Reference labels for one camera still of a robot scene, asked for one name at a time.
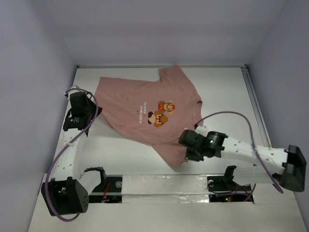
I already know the pink printed t-shirt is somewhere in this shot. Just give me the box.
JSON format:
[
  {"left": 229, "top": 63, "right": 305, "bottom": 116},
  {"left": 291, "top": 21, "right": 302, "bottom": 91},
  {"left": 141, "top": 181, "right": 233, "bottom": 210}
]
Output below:
[{"left": 95, "top": 65, "right": 202, "bottom": 167}]

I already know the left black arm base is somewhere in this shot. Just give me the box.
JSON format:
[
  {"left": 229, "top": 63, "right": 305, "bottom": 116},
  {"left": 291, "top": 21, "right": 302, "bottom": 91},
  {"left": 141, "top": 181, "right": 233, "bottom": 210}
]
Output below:
[{"left": 89, "top": 175, "right": 123, "bottom": 203}]

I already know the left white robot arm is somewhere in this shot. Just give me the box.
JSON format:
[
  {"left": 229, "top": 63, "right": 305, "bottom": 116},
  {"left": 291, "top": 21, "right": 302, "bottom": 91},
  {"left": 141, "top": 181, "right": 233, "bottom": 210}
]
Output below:
[{"left": 41, "top": 97, "right": 107, "bottom": 222}]

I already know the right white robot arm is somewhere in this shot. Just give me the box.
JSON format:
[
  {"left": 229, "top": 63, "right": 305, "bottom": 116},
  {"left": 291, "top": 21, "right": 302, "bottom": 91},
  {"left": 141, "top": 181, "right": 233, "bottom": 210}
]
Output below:
[{"left": 178, "top": 130, "right": 307, "bottom": 192}]

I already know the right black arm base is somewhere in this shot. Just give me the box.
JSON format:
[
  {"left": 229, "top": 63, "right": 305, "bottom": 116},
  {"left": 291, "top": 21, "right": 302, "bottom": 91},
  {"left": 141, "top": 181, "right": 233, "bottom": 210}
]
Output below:
[{"left": 206, "top": 165, "right": 254, "bottom": 203}]

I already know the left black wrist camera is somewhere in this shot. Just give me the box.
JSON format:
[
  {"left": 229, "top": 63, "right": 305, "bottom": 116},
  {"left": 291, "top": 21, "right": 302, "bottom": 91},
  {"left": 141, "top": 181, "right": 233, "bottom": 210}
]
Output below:
[{"left": 70, "top": 92, "right": 88, "bottom": 110}]

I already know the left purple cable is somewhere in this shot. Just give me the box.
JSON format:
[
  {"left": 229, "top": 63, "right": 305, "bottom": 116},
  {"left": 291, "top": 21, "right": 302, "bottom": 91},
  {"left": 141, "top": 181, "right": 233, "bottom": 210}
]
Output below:
[{"left": 45, "top": 88, "right": 99, "bottom": 222}]

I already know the purple cable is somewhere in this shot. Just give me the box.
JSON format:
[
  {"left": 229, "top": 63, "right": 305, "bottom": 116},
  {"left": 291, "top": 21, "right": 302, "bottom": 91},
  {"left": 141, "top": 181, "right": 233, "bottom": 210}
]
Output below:
[
  {"left": 194, "top": 111, "right": 284, "bottom": 194},
  {"left": 45, "top": 88, "right": 99, "bottom": 222}
]

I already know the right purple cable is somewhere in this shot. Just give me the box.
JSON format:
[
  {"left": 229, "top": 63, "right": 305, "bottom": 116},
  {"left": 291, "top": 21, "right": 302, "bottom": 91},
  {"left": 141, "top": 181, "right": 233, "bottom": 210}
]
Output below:
[{"left": 194, "top": 111, "right": 284, "bottom": 194}]

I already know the aluminium rail right edge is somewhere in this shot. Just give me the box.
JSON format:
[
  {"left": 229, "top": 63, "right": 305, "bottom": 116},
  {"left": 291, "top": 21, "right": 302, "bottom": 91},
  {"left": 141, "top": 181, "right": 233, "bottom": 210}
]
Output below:
[{"left": 240, "top": 65, "right": 273, "bottom": 148}]

